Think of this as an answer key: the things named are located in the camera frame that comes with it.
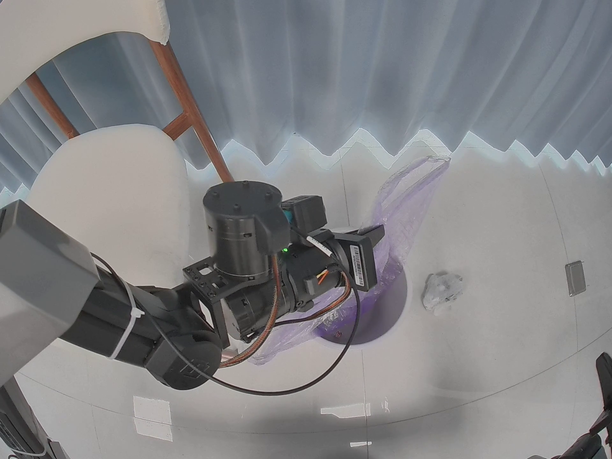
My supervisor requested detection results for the white padded wooden chair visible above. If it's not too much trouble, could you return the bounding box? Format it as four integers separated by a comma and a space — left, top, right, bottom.
0, 0, 240, 376

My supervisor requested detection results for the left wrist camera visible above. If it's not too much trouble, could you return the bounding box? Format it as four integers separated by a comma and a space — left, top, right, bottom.
281, 194, 330, 240

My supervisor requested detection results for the white trash bin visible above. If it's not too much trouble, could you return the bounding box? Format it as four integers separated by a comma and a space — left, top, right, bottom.
313, 256, 413, 349

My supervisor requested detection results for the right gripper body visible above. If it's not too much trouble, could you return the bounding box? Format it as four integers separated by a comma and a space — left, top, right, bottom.
589, 408, 612, 444

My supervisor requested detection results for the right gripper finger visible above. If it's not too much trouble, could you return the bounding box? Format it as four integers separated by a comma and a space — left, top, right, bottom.
596, 352, 612, 407

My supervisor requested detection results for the pale blue curtain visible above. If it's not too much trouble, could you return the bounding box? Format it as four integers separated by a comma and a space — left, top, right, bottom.
0, 0, 612, 195

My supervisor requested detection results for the purple plastic bag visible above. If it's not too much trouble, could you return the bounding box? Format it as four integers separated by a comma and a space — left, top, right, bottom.
249, 155, 452, 367

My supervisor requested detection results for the white paper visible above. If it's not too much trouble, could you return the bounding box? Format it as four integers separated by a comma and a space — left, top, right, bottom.
421, 271, 464, 315

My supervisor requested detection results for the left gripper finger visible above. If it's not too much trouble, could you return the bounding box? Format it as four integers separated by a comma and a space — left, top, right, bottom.
358, 224, 386, 248

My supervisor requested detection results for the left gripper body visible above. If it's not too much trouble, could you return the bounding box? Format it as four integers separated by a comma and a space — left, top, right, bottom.
280, 230, 379, 315

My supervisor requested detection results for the black cable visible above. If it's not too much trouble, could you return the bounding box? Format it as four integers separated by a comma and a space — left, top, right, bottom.
91, 252, 362, 396

